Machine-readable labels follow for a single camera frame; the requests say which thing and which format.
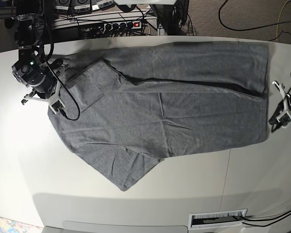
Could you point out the grey table leg column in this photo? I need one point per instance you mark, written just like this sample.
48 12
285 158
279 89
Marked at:
158 12

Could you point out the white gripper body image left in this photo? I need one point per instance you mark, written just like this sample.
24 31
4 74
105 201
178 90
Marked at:
45 86

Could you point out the grey T-shirt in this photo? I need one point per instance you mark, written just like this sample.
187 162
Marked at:
142 105

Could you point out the white cable grommet tray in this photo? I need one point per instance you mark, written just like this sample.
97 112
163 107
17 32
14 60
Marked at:
216 219

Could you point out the black robot arm image left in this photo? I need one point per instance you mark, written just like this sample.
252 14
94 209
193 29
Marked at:
35 48

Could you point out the black power strip red switch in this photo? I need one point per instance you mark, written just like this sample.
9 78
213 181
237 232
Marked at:
121 26

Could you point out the black camera cable image left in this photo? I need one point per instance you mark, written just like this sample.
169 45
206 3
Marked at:
72 110

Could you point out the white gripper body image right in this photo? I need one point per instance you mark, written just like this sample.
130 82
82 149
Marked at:
284 95

